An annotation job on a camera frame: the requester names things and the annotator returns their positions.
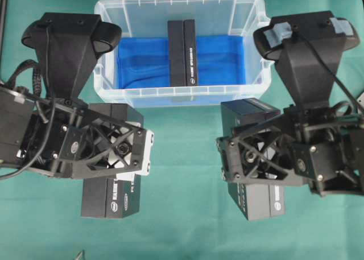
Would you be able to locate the small black tip bottom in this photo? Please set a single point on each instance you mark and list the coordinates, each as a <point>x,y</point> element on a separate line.
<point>80,255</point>

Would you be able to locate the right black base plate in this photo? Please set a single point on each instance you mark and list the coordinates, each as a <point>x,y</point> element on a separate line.
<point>360,103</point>

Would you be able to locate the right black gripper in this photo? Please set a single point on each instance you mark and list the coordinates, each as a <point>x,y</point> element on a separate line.
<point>260,145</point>

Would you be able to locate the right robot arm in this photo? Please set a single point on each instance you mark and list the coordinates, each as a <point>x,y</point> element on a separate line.
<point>350,126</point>

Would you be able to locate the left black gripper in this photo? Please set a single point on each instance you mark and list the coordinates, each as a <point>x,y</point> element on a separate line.
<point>88,141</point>

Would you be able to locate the blue plastic liner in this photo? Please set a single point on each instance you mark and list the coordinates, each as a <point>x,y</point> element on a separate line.
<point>143,62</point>

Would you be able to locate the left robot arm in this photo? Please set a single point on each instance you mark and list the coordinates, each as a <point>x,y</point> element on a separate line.
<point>18,94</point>

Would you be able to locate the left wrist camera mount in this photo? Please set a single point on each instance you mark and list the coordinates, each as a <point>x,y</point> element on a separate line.
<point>68,47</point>

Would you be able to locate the black box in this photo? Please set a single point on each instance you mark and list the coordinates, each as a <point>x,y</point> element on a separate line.
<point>182,53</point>
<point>109,198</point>
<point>255,201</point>

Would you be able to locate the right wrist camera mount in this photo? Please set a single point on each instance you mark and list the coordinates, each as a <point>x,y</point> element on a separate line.
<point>306,50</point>

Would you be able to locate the clear plastic storage case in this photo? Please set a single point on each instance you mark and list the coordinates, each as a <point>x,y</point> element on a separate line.
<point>148,19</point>

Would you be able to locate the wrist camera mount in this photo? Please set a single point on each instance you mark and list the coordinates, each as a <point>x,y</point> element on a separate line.
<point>306,50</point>
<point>68,47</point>

